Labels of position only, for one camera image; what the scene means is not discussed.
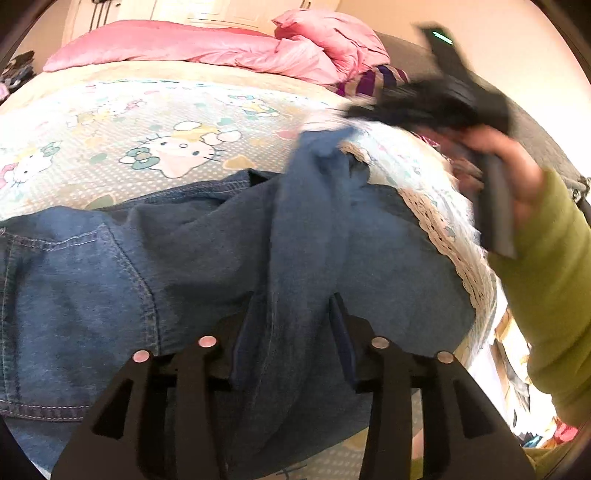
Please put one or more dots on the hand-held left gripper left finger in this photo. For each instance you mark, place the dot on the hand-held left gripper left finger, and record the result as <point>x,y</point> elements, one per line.
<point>240,360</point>

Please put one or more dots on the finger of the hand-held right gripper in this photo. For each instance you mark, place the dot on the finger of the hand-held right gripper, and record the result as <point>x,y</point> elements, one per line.
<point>388,106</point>

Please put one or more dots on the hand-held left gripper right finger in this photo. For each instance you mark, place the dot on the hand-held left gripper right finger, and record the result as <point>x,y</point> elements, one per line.
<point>344,350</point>

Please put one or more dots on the blue denim pants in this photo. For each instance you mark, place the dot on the blue denim pants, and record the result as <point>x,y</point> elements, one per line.
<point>184,258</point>

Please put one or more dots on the person's right forearm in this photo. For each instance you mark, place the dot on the person's right forearm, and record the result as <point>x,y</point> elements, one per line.
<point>554,286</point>

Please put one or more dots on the person's right hand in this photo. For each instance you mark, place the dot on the person's right hand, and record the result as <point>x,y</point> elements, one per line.
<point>519,175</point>

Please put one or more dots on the pink comforter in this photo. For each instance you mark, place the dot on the pink comforter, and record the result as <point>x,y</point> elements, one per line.
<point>258,50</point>

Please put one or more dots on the white wardrobe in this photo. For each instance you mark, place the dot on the white wardrobe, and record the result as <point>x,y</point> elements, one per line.
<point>221,11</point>

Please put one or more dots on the cartoon cat printed blanket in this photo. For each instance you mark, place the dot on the cartoon cat printed blanket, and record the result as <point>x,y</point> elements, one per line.
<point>161,115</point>

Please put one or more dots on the beige bed sheet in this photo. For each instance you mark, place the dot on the beige bed sheet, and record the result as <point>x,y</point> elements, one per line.
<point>92,76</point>

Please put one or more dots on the pile of clothes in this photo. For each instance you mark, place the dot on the pile of clothes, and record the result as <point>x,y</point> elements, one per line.
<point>18,74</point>

